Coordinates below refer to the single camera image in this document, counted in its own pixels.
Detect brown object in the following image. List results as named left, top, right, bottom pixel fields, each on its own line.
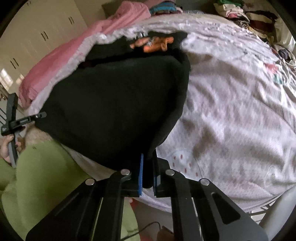
left=157, top=226, right=177, bottom=241

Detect black sweater with orange cuffs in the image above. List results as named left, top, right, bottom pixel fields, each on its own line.
left=34, top=30, right=192, bottom=174

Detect pile of mixed clothes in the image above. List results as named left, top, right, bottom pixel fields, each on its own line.
left=213, top=0, right=281, bottom=39

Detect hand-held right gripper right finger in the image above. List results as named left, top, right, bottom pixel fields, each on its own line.
left=152, top=156, right=269, bottom=241

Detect purple crumpled cloth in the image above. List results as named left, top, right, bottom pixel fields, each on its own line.
left=277, top=47, right=296, bottom=68

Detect person's left hand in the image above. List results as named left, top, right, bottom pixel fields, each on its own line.
left=0, top=136, right=25, bottom=165

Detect striped folded clothes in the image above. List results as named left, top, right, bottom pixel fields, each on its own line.
left=149, top=0, right=184, bottom=16

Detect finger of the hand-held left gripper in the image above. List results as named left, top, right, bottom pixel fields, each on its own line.
left=22, top=112, right=47, bottom=121

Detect grey bed headboard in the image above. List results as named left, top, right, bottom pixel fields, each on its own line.
left=101, top=0, right=122, bottom=15

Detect light floral bed quilt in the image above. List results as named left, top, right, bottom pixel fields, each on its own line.
left=29, top=11, right=296, bottom=215

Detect black cable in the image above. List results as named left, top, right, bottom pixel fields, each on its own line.
left=121, top=221, right=162, bottom=241

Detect white curtain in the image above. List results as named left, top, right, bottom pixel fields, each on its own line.
left=275, top=16, right=296, bottom=48

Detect white rounded furniture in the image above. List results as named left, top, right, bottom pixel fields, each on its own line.
left=253, top=189, right=296, bottom=233

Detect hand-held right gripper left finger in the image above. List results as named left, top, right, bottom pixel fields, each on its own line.
left=25, top=153, right=145, bottom=241

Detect beige fluffy cloth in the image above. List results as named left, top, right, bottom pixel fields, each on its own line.
left=23, top=128, right=55, bottom=150

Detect pink blanket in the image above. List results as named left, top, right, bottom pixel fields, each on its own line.
left=18, top=1, right=151, bottom=107

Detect cream wardrobe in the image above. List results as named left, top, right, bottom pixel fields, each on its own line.
left=0, top=0, right=105, bottom=110

